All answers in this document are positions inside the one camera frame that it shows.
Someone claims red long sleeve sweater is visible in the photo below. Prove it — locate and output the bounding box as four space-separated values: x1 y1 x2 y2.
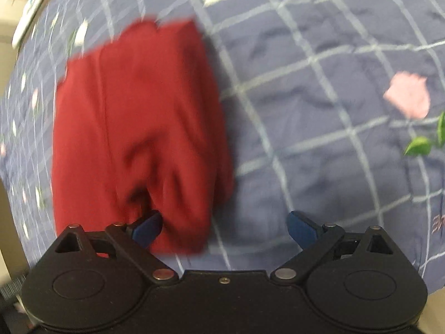
51 20 234 254

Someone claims blue checked floral quilt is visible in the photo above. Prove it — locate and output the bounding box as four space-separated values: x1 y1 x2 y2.
1 0 444 292

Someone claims light blue pillow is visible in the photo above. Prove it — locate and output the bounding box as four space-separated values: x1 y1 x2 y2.
11 0 43 49

